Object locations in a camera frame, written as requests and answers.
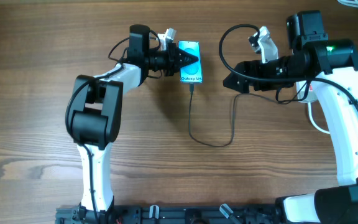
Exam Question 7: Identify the teal screen smartphone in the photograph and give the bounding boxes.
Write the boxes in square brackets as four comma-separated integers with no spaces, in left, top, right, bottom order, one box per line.
[178,40,203,83]

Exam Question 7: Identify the black USB charging cable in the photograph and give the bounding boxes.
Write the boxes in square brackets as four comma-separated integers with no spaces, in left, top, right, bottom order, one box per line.
[188,82,310,148]

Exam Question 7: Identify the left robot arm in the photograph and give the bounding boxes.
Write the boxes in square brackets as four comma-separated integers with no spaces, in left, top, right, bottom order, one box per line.
[65,24,203,223]

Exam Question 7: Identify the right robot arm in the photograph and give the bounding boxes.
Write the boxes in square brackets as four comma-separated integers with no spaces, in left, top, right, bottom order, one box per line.
[223,11,358,223]

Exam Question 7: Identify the white power strip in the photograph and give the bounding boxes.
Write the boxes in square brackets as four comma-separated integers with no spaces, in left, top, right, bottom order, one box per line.
[295,81,318,103]

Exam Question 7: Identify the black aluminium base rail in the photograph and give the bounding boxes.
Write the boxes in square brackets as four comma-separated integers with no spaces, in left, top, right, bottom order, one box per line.
[55,203,282,224]

